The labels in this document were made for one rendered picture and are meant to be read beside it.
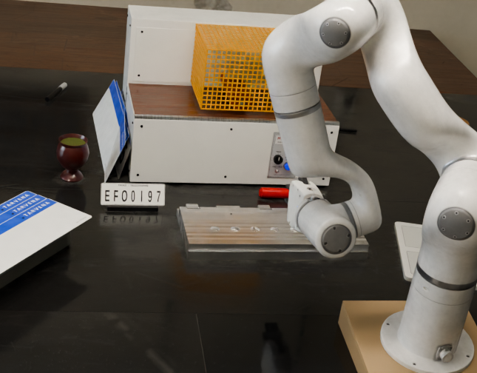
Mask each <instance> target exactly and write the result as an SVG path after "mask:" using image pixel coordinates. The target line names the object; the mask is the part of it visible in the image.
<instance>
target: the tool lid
mask: <svg viewBox="0 0 477 373"><path fill-rule="evenodd" d="M287 211H288V209H286V208H272V210H264V209H260V208H240V206H216V207H200V208H199V209H187V208H186V207H181V206H180V207H179V216H180V221H181V224H182V227H183V232H184V235H185V239H186V244H187V247H188V250H286V251H318V250H317V249H316V248H315V247H314V245H313V244H312V243H311V242H310V241H309V240H308V239H307V238H306V237H305V236H304V234H303V233H301V232H298V231H297V232H292V231H291V230H292V229H293V228H292V227H291V226H290V225H289V223H288V222H287ZM212 229H218V230H219V231H213V230H212ZM232 229H237V230H239V231H236V232H235V231H232ZM252 229H256V230H258V232H255V231H252ZM272 229H275V230H277V231H278V232H274V231H271V230H272ZM294 230H295V229H294ZM368 247H369V244H368V242H367V241H366V239H365V236H361V237H358V238H356V243H355V245H354V247H353V249H352V250H351V251H368Z"/></svg>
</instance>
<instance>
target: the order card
mask: <svg viewBox="0 0 477 373"><path fill-rule="evenodd" d="M101 205H137V206H164V205H165V184H124V183H101Z"/></svg>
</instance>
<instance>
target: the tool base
mask: <svg viewBox="0 0 477 373"><path fill-rule="evenodd" d="M182 207H186V208H187V209H199V208H200V207H198V205H197V204H186V206H182ZM257 208H260V209H264V210H272V208H270V206H269V205H258V206H257ZM177 220H178V223H179V227H180V232H181V235H182V239H183V244H184V247H185V250H186V256H187V259H188V260H367V257H368V251H350V252H349V253H348V254H347V255H345V256H343V257H341V258H327V257H325V256H323V255H322V254H320V253H319V251H286V250H188V247H187V244H186V239H185V235H184V232H183V227H182V224H181V221H180V216H179V209H177Z"/></svg>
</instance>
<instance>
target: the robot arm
mask: <svg viewBox="0 0 477 373"><path fill-rule="evenodd" d="M359 48H361V51H362V55H363V58H364V62H365V66H366V70H367V73H368V78H369V82H370V85H371V89H372V91H373V94H374V95H375V97H376V100H377V101H378V102H379V105H380V106H381V108H382V109H383V110H384V112H385V114H386V116H387V117H388V118H389V119H390V121H391V123H392V124H393V125H394V126H395V128H396V129H397V131H398V132H399V133H400V135H401V136H402V137H403V138H404V139H405V140H406V141H407V142H408V143H409V144H411V145H412V146H413V147H415V148H417V149H418V150H420V151H421V152H423V153H424V154H425V155H426V156H427V157H428V158H429V159H430V160H431V161H432V162H433V164H434V165H435V167H436V169H437V170H438V173H439V176H440V178H439V180H438V182H437V184H436V186H435V188H434V190H433V193H432V195H431V196H430V200H429V202H428V205H427V208H426V211H425V214H424V219H423V224H422V245H421V248H420V251H419V256H418V259H417V262H416V267H415V270H414V273H413V278H412V281H411V285H410V289H409V292H408V296H407V301H406V304H405V309H404V311H400V312H397V313H394V314H392V315H391V316H389V317H388V318H387V319H386V320H385V321H384V323H383V324H382V328H381V332H380V340H381V343H382V345H383V347H384V349H385V351H386V352H387V353H388V354H389V355H390V356H391V357H392V358H393V359H394V360H395V361H396V362H397V363H399V364H400V365H402V366H404V367H405V368H407V369H410V370H412V371H414V372H418V373H459V372H462V371H464V370H465V369H466V368H467V367H468V366H469V365H470V364H471V361H472V359H473V355H474V345H473V342H472V340H471V338H470V336H469V335H468V333H466V332H465V330H464V329H463V328H464V323H465V321H466V318H467V314H468V311H469V308H470V304H471V302H472V299H473V295H474V292H475V289H476V285H477V132H476V131H475V130H474V129H473V128H472V127H470V126H469V125H468V124H466V123H465V122H464V121H463V120H462V119H460V118H459V117H458V116H457V115H456V114H455V113H454V112H453V111H452V109H451V108H450V107H449V105H448V104H447V103H446V101H445V100H444V99H443V97H442V95H441V94H440V92H439V91H438V89H437V88H436V85H435V84H434V83H433V81H432V79H431V78H430V76H429V75H428V73H427V71H426V69H425V68H424V66H423V64H422V62H421V60H420V58H419V55H418V53H417V52H416V48H415V46H414V43H413V39H412V36H411V33H410V28H409V26H408V22H407V19H406V16H405V12H404V10H403V8H402V6H401V4H400V2H399V0H325V1H324V2H322V3H321V4H319V5H317V6H316V7H314V8H312V9H310V10H308V11H306V12H304V13H301V14H298V15H295V16H293V17H291V18H289V19H287V20H286V21H284V22H283V23H282V24H280V25H279V26H278V27H276V28H275V29H274V30H273V31H272V32H271V34H270V35H269V36H268V38H267V39H266V40H265V43H264V45H263V51H262V63H263V70H264V73H265V79H266V82H267V85H268V91H269V94H270V97H271V103H272V107H273V109H274V114H275V118H276V121H277V126H278V129H279V132H280V137H281V141H282V143H283V149H284V152H285V157H286V160H287V163H288V167H289V169H290V171H291V172H292V174H294V175H295V176H297V177H298V180H296V181H292V182H291V184H286V185H285V186H286V187H287V188H288V189H289V196H288V198H285V202H286V203H287V204H288V211H287V222H288V223H289V225H290V226H291V227H292V228H293V229H295V230H297V231H298V232H301V233H303V234H304V236H305V237H306V238H307V239H308V240H309V241H310V242H311V243H312V244H313V245H314V247H315V248H316V249H317V250H318V251H319V253H320V254H322V255H323V256H325V257H327V258H341V257H343V256H345V255H347V254H348V253H349V252H350V251H351V250H352V249H353V247H354V245H355V243H356V238H358V237H361V236H363V235H366V234H369V233H372V232H374V231H376V230H377V229H378V228H379V227H380V226H381V224H382V214H381V209H380V205H379V200H378V197H377V194H376V189H375V186H374V184H373V182H372V180H371V178H370V177H369V175H368V174H367V173H366V171H364V170H363V169H362V168H361V167H360V166H358V165H357V164H355V163H354V162H353V161H351V160H349V159H347V158H345V157H343V156H341V155H339V154H337V153H335V152H334V151H333V150H332V149H331V146H330V144H329V140H328V134H327V130H326V126H325V119H324V115H323V112H322V105H321V102H320V99H319V92H318V89H317V83H316V79H315V75H314V68H315V67H318V66H322V65H326V64H333V63H335V62H337V61H340V60H342V59H344V58H346V57H347V56H349V55H351V54H352V53H354V52H356V51H357V50H358V49H359ZM319 177H330V178H339V179H342V180H344V181H346V182H347V183H348V184H349V185H350V187H351V191H352V198H351V199H350V200H349V201H345V202H342V203H340V204H330V203H329V202H328V201H327V200H326V199H324V198H323V196H322V194H321V192H320V191H319V189H318V188H317V186H316V185H315V184H314V183H313V182H311V181H309V182H308V180H307V178H319Z"/></svg>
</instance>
